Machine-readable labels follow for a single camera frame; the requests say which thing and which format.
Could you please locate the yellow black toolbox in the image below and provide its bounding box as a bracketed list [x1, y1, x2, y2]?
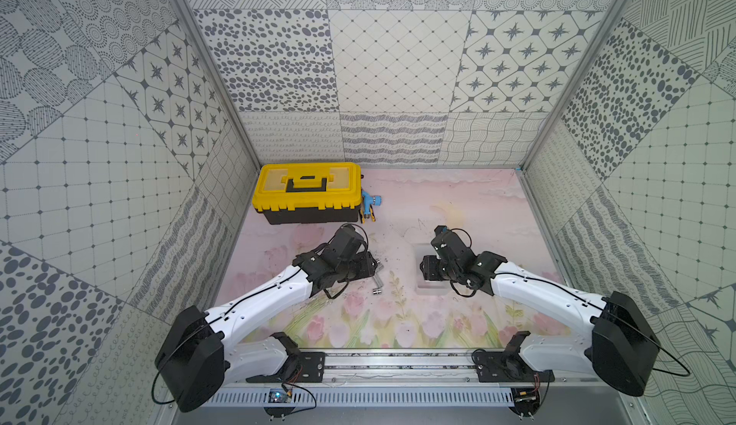
[252, 162, 362, 225]

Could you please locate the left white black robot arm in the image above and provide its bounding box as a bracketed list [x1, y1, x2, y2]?
[154, 224, 378, 413]

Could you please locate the clear plastic storage box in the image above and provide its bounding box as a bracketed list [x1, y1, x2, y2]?
[413, 244, 450, 297]

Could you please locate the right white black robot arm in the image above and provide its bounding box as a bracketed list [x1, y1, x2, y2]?
[414, 226, 692, 397]

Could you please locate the blue yellow hand tool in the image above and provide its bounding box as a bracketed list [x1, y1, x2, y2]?
[360, 190, 383, 223]

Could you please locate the long angled chrome socket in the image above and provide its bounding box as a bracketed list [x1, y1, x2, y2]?
[373, 273, 383, 289]

